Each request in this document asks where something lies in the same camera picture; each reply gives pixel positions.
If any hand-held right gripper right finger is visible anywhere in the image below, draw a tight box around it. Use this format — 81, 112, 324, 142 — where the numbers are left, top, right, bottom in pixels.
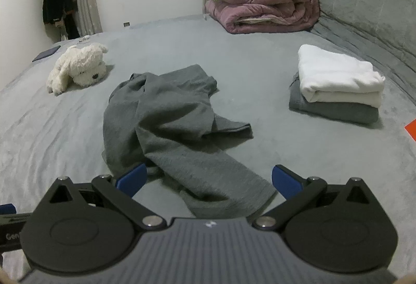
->
253, 165, 374, 230

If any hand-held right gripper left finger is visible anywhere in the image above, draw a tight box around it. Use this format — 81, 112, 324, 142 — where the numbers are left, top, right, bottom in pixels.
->
49, 163, 167, 230

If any grey t-shirt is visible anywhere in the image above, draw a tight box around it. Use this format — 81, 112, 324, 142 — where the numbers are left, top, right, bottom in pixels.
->
102, 64, 277, 219

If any folded grey garment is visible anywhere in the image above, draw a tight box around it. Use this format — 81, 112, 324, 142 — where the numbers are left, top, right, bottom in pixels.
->
289, 72, 380, 124

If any folded white garment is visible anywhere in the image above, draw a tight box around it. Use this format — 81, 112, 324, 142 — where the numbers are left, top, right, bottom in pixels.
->
297, 44, 386, 108

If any white plush dog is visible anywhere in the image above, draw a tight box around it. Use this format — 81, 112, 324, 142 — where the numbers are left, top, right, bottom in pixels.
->
46, 42, 109, 95

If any dark tablet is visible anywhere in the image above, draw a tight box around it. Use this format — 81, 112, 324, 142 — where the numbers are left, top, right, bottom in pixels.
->
32, 45, 61, 62

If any pink folded quilt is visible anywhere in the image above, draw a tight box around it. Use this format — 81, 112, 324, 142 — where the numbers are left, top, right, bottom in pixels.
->
205, 0, 321, 35

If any black hanging coat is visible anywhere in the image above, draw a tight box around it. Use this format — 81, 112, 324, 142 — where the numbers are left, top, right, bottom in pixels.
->
42, 0, 80, 40

